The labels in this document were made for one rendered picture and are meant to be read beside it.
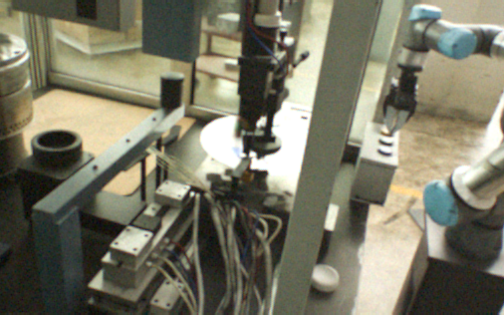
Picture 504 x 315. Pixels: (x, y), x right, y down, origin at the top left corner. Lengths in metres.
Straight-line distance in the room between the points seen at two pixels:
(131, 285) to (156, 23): 0.53
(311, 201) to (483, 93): 4.05
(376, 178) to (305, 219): 0.90
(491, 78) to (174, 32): 3.77
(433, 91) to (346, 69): 3.96
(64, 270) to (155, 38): 0.47
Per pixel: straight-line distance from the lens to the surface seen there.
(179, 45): 0.95
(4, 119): 1.34
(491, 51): 1.32
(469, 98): 4.51
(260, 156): 1.18
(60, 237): 0.84
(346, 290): 1.15
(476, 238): 1.39
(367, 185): 1.44
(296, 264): 0.58
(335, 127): 0.47
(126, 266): 0.98
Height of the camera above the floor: 1.53
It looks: 29 degrees down
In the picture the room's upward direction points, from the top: 8 degrees clockwise
